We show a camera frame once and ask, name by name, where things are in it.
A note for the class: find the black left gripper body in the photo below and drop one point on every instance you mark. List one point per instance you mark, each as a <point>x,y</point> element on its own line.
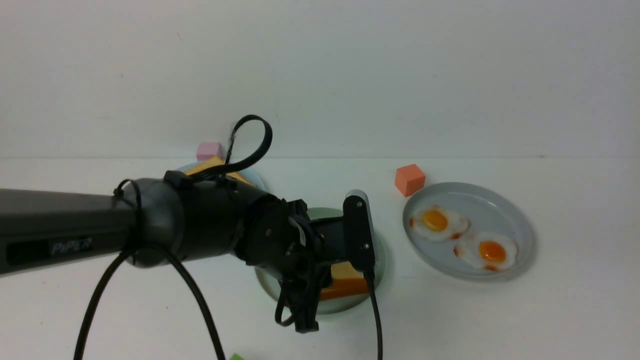
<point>280,239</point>

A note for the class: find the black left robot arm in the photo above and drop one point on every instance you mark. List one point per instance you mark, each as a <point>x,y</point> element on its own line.
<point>193,219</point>

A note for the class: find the pale green centre plate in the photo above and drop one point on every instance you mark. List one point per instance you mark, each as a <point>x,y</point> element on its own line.
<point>328,309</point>

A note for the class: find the light blue bread plate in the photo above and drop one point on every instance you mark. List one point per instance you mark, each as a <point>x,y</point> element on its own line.
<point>249,175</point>

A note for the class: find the pink cube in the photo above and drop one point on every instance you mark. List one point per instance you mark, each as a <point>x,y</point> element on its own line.
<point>208,150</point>

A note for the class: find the orange cube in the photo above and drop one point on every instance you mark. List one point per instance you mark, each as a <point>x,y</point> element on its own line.
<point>409,179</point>

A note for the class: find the fried egg left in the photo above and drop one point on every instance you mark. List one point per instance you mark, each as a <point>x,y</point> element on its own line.
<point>438,224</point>

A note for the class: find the fried egg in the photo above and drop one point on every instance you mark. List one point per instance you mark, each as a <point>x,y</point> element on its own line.
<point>487,251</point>
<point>438,224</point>

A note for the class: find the grey egg plate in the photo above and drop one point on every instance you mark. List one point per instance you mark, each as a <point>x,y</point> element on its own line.
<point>487,211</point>

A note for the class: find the fried egg right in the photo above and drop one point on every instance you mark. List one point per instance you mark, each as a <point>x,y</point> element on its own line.
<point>487,251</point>

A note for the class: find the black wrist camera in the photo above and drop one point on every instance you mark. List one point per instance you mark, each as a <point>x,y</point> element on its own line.
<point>358,232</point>

